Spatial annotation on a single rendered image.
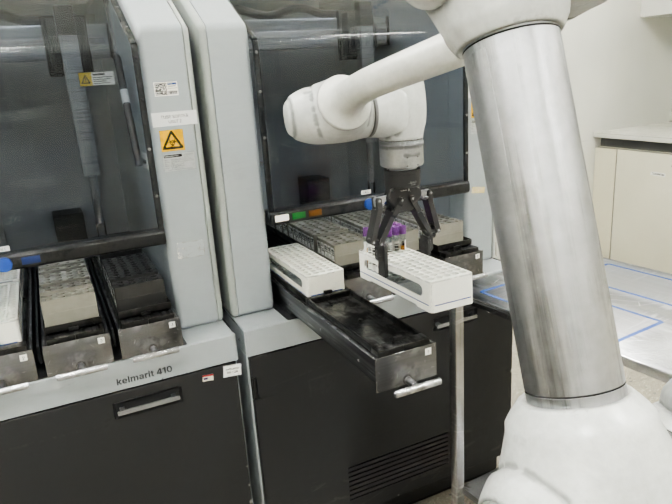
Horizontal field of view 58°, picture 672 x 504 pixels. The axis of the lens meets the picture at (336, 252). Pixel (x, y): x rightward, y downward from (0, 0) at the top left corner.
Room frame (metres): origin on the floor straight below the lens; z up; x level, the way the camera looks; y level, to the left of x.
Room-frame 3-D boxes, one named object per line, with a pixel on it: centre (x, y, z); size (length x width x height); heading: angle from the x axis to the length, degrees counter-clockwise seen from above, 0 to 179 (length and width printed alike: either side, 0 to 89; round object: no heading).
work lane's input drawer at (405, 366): (1.34, 0.01, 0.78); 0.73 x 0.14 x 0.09; 25
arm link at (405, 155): (1.25, -0.15, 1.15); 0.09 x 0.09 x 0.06
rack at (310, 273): (1.50, 0.09, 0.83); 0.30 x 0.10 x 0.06; 25
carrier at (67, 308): (1.28, 0.60, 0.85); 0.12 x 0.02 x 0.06; 116
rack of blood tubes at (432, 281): (1.23, -0.16, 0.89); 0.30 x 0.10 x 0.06; 24
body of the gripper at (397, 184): (1.25, -0.15, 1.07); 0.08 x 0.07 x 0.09; 114
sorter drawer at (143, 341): (1.56, 0.56, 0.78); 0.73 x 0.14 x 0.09; 25
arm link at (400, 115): (1.25, -0.13, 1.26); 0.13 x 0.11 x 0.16; 111
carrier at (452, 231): (1.71, -0.32, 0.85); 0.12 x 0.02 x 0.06; 114
